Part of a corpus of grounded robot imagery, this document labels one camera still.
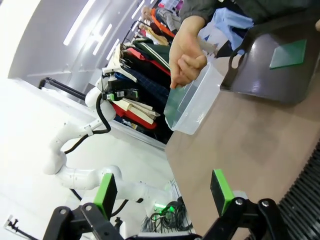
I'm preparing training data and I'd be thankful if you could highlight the light blue cloth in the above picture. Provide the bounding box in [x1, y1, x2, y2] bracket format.
[214, 7, 255, 51]

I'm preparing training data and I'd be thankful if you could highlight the black metal clothes rack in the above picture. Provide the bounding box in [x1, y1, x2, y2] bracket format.
[38, 76, 89, 101]

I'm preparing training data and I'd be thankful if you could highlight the clear plastic storage box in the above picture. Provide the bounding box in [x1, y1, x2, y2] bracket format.
[163, 61, 225, 136]

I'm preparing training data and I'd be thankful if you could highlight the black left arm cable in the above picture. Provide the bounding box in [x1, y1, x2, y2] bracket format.
[63, 96, 130, 217]

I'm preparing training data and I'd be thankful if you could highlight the white ceiling light strip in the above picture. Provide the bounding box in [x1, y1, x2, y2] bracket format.
[92, 23, 114, 56]
[63, 0, 97, 46]
[105, 37, 121, 62]
[130, 0, 147, 20]

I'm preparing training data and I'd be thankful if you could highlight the red dress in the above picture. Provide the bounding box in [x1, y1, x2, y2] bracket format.
[111, 101, 158, 131]

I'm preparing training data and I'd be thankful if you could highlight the person's right forearm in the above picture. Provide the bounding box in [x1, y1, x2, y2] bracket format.
[178, 0, 227, 26]

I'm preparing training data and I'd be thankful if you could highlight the green PCB board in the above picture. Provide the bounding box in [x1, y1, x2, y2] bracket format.
[269, 38, 308, 70]

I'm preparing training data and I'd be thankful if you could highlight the dark brown serving tray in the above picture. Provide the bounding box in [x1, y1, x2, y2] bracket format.
[219, 9, 320, 106]

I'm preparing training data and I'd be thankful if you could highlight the white plastic bag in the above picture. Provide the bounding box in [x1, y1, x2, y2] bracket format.
[198, 19, 221, 60]

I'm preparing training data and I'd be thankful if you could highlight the orange garment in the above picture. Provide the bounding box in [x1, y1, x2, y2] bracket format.
[151, 8, 176, 38]

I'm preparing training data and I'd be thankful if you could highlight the cream garment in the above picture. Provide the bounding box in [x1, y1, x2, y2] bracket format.
[117, 96, 161, 125]

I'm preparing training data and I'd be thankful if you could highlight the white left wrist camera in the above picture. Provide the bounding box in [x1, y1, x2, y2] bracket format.
[101, 65, 124, 82]

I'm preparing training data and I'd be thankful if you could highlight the dark green garment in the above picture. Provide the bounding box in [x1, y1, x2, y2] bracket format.
[131, 40, 172, 71]

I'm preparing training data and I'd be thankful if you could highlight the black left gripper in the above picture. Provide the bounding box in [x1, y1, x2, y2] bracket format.
[105, 79, 139, 102]

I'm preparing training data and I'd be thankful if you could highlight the person's right hand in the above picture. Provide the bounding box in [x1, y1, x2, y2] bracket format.
[169, 17, 208, 90]

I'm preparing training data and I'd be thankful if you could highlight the black floor cable tangle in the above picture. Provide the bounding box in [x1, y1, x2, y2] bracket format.
[140, 196, 194, 234]

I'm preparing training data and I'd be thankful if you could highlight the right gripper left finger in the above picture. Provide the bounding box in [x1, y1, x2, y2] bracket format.
[42, 173, 131, 240]

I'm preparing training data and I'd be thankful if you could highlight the black slotted PCB rack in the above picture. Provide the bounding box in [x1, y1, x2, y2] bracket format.
[276, 138, 320, 240]

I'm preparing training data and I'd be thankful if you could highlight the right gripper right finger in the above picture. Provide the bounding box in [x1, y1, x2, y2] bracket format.
[199, 169, 298, 240]

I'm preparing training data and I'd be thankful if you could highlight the red shirt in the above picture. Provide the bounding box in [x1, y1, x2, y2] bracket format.
[126, 46, 171, 76]

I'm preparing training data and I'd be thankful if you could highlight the navy garment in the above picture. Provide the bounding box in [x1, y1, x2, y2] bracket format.
[119, 66, 172, 109]

